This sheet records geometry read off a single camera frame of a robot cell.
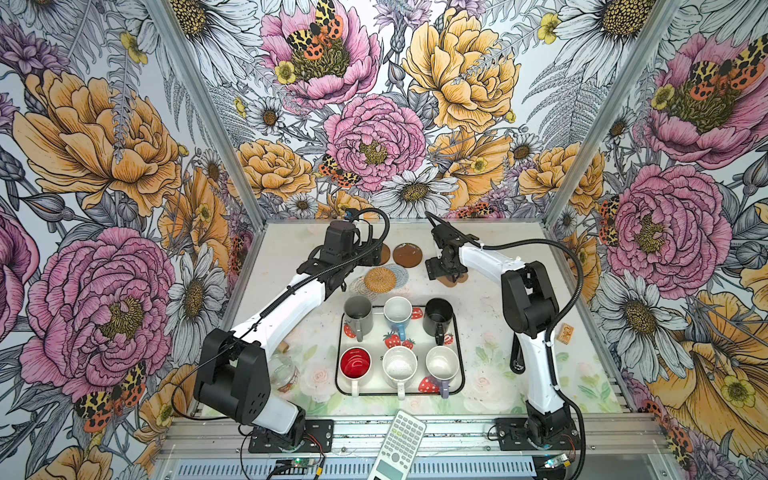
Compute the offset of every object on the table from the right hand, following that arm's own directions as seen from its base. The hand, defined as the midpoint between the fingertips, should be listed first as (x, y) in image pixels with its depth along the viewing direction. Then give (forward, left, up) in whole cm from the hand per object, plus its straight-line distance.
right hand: (444, 277), depth 103 cm
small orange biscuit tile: (-21, -34, -2) cm, 40 cm away
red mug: (-29, +29, +1) cm, 40 cm away
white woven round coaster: (-3, +29, -1) cm, 29 cm away
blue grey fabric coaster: (+3, +15, -1) cm, 15 cm away
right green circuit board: (-52, -20, -3) cm, 55 cm away
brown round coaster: (+11, +20, -1) cm, 23 cm away
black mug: (-15, +4, +1) cm, 16 cm away
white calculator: (-49, +17, 0) cm, 52 cm away
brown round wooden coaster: (+12, +12, -2) cm, 17 cm away
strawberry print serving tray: (-20, +21, -2) cm, 29 cm away
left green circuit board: (-51, +40, -1) cm, 65 cm away
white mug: (-29, +16, -1) cm, 33 cm away
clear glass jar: (-30, +49, -2) cm, 57 cm away
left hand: (-4, +24, +20) cm, 31 cm away
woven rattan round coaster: (-1, +22, 0) cm, 22 cm away
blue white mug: (-15, +16, +4) cm, 22 cm away
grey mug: (-14, +28, +3) cm, 32 cm away
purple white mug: (-29, +4, -1) cm, 29 cm away
